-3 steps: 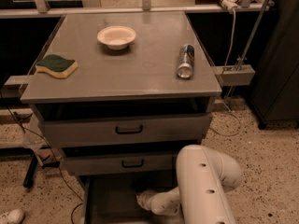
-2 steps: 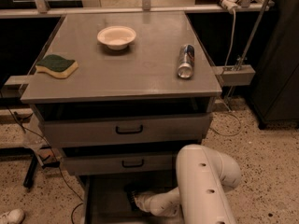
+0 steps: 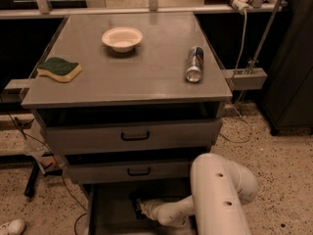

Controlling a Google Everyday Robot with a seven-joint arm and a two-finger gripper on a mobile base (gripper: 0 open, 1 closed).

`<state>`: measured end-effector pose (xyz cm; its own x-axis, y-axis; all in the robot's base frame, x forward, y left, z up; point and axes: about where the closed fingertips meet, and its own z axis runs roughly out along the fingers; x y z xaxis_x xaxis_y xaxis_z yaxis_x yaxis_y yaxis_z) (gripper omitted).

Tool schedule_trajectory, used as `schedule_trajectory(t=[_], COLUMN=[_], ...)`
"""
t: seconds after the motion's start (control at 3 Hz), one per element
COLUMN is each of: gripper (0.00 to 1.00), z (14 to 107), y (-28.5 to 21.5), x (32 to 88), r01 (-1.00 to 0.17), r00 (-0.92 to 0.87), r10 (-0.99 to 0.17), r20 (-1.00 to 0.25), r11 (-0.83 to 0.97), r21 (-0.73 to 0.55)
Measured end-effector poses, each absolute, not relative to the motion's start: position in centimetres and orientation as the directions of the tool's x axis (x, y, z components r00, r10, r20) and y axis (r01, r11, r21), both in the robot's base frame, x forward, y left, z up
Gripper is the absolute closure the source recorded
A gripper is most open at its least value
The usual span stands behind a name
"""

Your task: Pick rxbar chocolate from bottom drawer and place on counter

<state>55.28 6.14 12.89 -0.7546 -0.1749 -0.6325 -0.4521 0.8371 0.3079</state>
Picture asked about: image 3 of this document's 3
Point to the black rxbar chocolate bar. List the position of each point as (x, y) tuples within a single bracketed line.
[(136, 198)]

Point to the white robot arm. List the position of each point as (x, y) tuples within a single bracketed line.
[(219, 190)]

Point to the grey drawer cabinet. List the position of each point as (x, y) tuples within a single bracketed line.
[(146, 84)]

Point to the grey top drawer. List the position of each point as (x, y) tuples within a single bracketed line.
[(123, 137)]

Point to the grey drawer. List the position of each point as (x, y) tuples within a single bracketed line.
[(123, 137), (129, 171), (112, 207)]

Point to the grey middle drawer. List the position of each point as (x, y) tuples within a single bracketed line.
[(129, 171)]

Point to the grey bottom drawer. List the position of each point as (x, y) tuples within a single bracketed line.
[(112, 207)]

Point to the silver blue drink can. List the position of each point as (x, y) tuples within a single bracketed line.
[(194, 65)]

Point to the white paper bowl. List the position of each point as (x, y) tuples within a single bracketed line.
[(122, 39)]

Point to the green yellow sponge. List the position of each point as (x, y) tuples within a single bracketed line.
[(59, 69)]

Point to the dark cabinet at right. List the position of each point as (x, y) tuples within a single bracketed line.
[(287, 95)]

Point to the black floor clamp tool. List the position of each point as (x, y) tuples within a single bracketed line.
[(37, 167)]

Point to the metal diagonal pole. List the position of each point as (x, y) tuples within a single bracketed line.
[(251, 64)]

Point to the white sneaker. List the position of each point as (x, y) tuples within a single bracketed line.
[(14, 227)]

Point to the grey side bracket block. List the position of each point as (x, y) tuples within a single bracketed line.
[(241, 81)]

